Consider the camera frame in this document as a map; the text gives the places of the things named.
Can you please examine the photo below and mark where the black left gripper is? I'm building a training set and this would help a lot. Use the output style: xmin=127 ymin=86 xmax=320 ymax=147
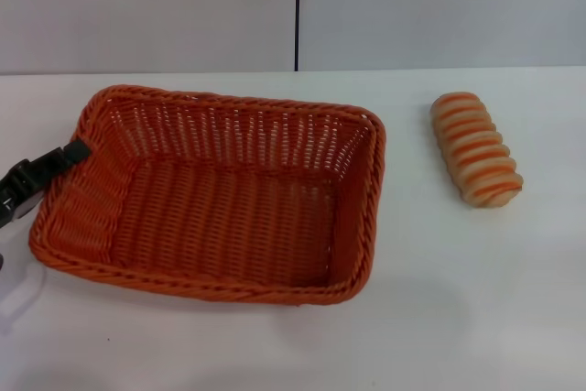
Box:
xmin=0 ymin=142 xmax=92 ymax=230

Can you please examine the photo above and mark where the orange striped bread roll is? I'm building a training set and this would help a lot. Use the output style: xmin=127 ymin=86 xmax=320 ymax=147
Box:
xmin=429 ymin=92 xmax=524 ymax=207

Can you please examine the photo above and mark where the orange woven plastic basket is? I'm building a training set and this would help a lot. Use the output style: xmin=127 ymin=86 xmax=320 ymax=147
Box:
xmin=27 ymin=84 xmax=387 ymax=307

